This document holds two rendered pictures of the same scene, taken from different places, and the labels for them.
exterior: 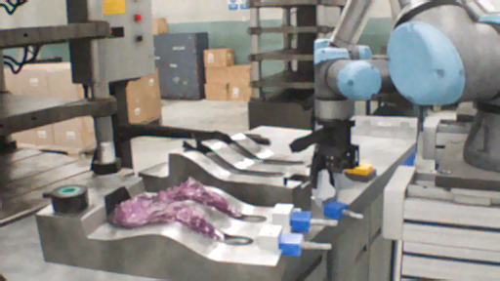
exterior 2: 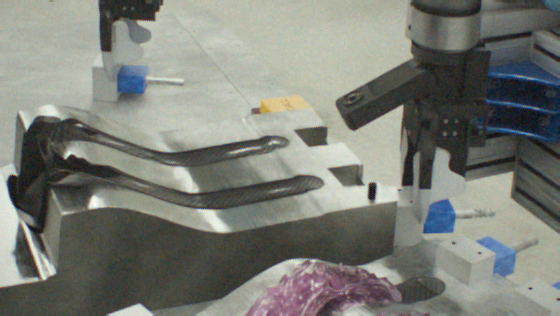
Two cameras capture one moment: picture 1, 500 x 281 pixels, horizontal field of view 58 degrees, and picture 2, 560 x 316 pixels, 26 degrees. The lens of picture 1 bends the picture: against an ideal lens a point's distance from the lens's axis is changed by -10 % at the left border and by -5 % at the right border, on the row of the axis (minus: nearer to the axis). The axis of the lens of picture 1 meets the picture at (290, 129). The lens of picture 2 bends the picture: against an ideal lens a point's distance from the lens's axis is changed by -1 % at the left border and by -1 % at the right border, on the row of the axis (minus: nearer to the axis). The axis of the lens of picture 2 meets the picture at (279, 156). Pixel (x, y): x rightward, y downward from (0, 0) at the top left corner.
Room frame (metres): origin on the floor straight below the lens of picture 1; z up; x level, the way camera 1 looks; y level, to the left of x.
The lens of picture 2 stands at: (0.39, 1.00, 1.53)
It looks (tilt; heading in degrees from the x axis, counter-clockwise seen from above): 26 degrees down; 310
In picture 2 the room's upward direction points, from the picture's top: 2 degrees clockwise
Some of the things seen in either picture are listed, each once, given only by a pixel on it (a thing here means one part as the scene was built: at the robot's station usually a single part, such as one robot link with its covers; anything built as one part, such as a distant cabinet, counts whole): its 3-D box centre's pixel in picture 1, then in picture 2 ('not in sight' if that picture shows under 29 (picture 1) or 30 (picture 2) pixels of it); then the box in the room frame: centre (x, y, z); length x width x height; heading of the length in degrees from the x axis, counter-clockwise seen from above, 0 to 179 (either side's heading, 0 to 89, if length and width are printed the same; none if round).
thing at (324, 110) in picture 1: (332, 108); (444, 24); (1.07, -0.10, 1.07); 0.08 x 0.08 x 0.05
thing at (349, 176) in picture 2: (298, 184); (352, 189); (1.12, -0.01, 0.87); 0.05 x 0.05 x 0.04; 62
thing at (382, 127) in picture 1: (383, 129); not in sight; (4.25, -0.83, 0.28); 0.61 x 0.41 x 0.15; 71
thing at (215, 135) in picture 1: (236, 152); (162, 159); (1.27, 0.15, 0.92); 0.35 x 0.16 x 0.09; 62
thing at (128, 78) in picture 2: not in sight; (139, 79); (1.60, -0.14, 0.83); 0.13 x 0.05 x 0.05; 36
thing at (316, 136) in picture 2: not in sight; (317, 150); (1.21, -0.07, 0.87); 0.05 x 0.05 x 0.04; 62
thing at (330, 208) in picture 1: (339, 211); (442, 214); (1.05, -0.11, 0.83); 0.13 x 0.05 x 0.05; 49
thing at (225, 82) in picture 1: (230, 74); not in sight; (7.92, 0.95, 0.42); 0.86 x 0.33 x 0.83; 71
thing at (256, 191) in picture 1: (234, 168); (147, 195); (1.28, 0.16, 0.87); 0.50 x 0.26 x 0.14; 62
